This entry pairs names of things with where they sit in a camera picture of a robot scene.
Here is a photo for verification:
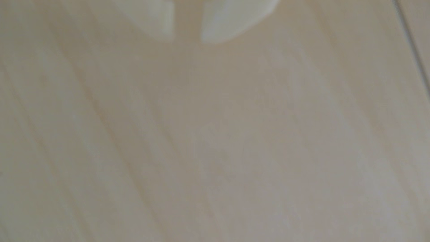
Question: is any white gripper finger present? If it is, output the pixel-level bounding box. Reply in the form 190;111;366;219
200;0;281;44
112;0;175;43

